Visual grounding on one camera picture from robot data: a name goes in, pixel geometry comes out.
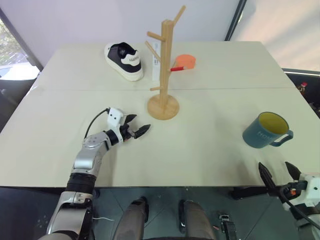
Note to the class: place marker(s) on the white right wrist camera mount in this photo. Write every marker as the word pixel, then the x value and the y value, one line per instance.
pixel 311 186

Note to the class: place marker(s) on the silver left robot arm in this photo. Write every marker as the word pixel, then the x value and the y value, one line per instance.
pixel 86 160

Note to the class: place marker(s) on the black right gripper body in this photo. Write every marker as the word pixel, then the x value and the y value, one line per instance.
pixel 293 187

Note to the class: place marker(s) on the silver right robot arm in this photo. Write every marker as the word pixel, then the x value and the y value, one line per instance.
pixel 308 215

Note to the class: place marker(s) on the dark bottle red cap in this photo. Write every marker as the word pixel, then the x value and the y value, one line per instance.
pixel 302 88

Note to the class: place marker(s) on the dark bar under table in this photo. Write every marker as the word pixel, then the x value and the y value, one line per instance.
pixel 247 193

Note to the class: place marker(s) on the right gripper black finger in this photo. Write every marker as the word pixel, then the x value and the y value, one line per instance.
pixel 294 171
pixel 267 178

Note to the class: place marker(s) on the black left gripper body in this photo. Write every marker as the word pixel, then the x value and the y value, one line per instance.
pixel 128 132

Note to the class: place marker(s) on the wooden mug tree stand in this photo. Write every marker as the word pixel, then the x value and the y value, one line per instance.
pixel 163 75

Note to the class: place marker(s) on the red tape marker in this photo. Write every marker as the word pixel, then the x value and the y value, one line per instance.
pixel 178 68

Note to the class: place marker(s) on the dark window frame post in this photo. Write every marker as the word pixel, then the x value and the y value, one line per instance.
pixel 236 20

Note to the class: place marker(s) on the blue mug yellow inside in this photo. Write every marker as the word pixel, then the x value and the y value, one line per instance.
pixel 257 135

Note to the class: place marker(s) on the black and white sneaker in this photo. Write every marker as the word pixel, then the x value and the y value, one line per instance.
pixel 125 62

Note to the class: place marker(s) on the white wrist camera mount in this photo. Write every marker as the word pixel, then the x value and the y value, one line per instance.
pixel 113 117
pixel 311 186

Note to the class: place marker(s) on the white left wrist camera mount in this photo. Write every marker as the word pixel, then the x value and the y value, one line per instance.
pixel 113 117

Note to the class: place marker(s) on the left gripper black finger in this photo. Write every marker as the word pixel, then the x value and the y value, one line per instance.
pixel 143 130
pixel 130 118

